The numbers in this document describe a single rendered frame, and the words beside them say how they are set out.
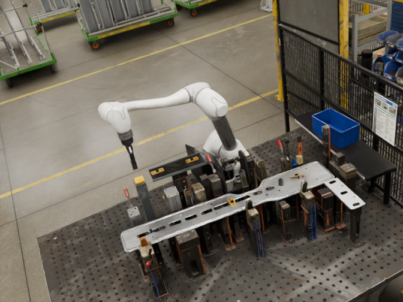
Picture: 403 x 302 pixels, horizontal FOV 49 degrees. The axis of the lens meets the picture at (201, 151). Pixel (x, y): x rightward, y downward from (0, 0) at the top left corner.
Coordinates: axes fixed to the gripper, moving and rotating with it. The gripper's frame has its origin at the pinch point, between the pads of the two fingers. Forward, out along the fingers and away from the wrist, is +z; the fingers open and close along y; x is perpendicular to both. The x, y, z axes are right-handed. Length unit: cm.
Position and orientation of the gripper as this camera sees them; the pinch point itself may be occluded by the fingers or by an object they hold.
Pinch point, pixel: (134, 164)
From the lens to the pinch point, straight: 282.4
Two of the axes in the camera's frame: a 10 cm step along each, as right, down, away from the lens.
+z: 1.6, 8.2, 5.5
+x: 9.3, -3.0, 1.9
